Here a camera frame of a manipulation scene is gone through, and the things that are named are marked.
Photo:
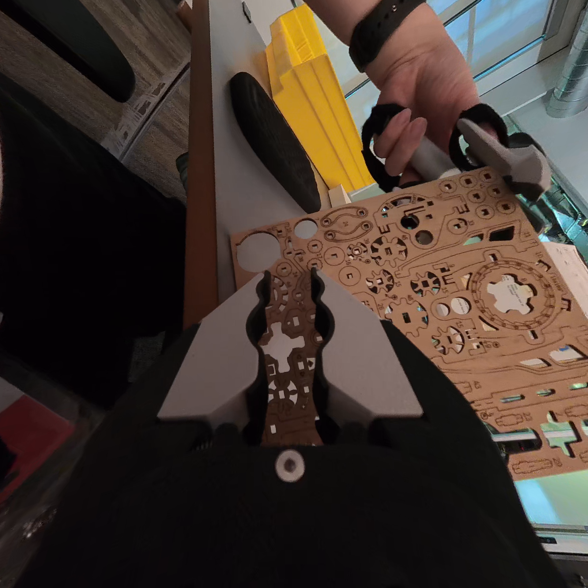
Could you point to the laser-cut wooden parts sheet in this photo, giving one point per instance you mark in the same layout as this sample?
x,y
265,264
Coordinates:
x,y
441,367

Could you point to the person's left hand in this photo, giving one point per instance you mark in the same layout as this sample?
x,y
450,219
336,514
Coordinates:
x,y
427,82

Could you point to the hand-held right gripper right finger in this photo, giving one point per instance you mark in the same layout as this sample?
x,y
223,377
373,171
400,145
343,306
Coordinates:
x,y
367,367

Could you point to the yellow plastic bin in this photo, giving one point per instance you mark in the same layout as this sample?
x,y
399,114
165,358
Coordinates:
x,y
312,92

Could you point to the black wristband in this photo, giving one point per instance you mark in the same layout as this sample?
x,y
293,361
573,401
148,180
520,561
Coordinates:
x,y
381,32

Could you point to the silver ventilation duct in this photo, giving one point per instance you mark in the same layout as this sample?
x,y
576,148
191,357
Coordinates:
x,y
569,73

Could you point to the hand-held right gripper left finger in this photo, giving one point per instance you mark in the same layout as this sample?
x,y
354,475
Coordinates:
x,y
216,367

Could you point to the red object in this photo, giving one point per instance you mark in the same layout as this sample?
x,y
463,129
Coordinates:
x,y
32,436

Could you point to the black quilted wrist pad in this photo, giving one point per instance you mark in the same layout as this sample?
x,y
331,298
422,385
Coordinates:
x,y
271,138

